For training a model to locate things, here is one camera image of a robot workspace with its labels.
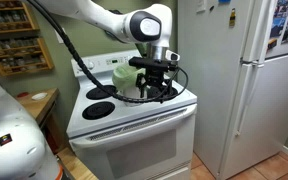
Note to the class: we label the small black fridge magnet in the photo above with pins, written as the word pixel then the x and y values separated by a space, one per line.
pixel 211 7

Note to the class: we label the white refrigerator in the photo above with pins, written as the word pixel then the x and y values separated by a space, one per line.
pixel 250 100

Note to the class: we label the blue fridge magnet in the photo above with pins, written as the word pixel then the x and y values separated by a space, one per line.
pixel 224 1

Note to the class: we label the white stove knob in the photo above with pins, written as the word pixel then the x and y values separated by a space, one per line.
pixel 89 64

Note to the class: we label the small black stove burner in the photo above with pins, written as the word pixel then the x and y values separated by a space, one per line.
pixel 99 92

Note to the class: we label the photo collage on fridge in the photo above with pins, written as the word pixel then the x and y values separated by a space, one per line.
pixel 287 21

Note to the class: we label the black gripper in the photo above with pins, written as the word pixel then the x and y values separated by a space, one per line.
pixel 154 76

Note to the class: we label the large black stove burner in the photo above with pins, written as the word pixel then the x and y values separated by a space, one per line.
pixel 98 110

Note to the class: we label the white electric stove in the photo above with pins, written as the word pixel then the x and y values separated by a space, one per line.
pixel 130 143

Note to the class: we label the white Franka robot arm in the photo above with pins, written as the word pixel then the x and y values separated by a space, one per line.
pixel 14 146

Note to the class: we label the red small dish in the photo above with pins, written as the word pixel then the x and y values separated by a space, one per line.
pixel 22 94

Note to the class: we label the wooden board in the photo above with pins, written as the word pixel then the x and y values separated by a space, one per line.
pixel 75 166

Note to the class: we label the wooden side counter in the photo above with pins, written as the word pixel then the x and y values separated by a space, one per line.
pixel 39 106

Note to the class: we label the white paper note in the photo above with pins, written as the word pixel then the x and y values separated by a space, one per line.
pixel 201 5

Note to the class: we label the white wall switch plate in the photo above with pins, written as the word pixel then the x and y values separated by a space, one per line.
pixel 59 36

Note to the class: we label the wooden spice rack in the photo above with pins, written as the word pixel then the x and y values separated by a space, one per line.
pixel 19 56
pixel 10 16

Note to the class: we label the yellow black fridge magnet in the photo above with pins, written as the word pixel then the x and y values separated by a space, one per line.
pixel 232 17

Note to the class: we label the white small bowl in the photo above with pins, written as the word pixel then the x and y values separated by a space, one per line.
pixel 39 96

